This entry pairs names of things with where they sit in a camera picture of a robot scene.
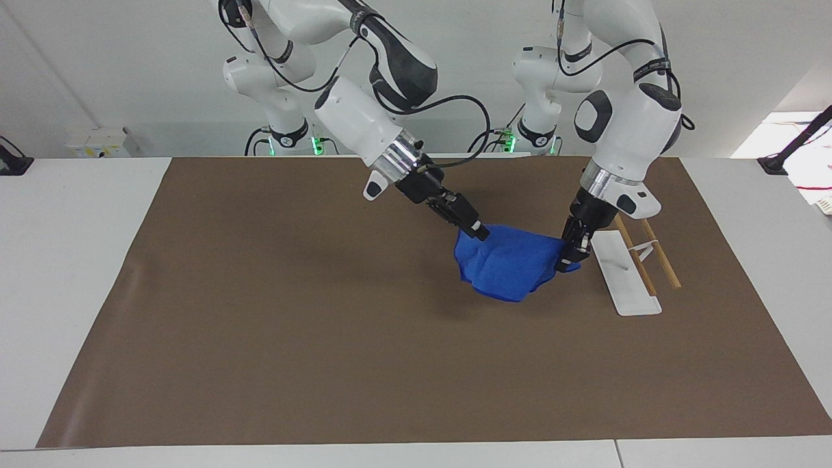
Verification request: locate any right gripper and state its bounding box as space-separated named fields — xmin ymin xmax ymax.
xmin=394 ymin=158 xmax=491 ymax=242

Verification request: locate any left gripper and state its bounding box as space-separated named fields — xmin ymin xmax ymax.
xmin=555 ymin=188 xmax=616 ymax=272

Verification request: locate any blue towel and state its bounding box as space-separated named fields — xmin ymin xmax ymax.
xmin=453 ymin=224 xmax=582 ymax=304

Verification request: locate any white rack with wooden rods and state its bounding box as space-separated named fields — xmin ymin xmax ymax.
xmin=593 ymin=214 xmax=683 ymax=318

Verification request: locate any black stand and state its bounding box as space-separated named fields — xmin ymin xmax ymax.
xmin=757 ymin=104 xmax=832 ymax=176
xmin=0 ymin=135 xmax=35 ymax=177

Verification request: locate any black cable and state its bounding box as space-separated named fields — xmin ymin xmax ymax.
xmin=467 ymin=103 xmax=528 ymax=155
xmin=374 ymin=95 xmax=492 ymax=171
xmin=554 ymin=0 xmax=696 ymax=132
xmin=220 ymin=0 xmax=366 ymax=94
xmin=244 ymin=126 xmax=271 ymax=157

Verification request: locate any white wall socket box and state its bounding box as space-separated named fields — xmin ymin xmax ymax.
xmin=64 ymin=126 xmax=141 ymax=158

